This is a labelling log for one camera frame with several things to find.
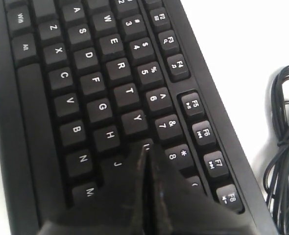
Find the black acer keyboard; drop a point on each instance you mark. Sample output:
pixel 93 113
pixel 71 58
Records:
pixel 84 81

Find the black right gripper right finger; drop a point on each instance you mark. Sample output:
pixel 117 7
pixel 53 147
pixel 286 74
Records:
pixel 175 208

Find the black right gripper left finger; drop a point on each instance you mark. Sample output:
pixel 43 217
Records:
pixel 117 209

